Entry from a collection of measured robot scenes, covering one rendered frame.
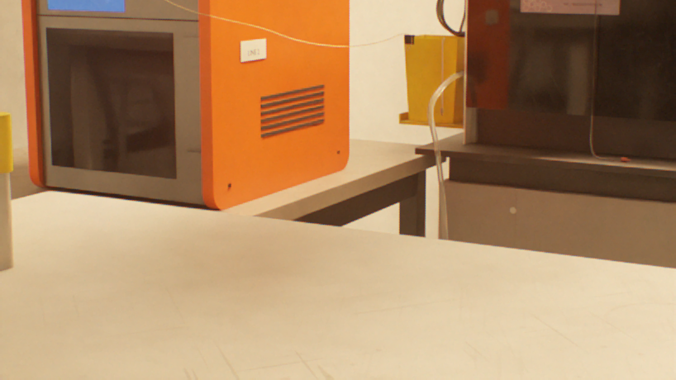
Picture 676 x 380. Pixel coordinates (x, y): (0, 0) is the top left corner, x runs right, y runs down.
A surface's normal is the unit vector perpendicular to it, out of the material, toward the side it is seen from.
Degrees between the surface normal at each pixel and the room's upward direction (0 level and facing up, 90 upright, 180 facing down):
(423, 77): 93
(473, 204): 90
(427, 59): 93
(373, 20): 90
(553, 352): 0
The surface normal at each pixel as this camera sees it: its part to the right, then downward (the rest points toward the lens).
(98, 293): 0.00, -0.98
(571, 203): -0.48, 0.16
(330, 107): 0.88, 0.09
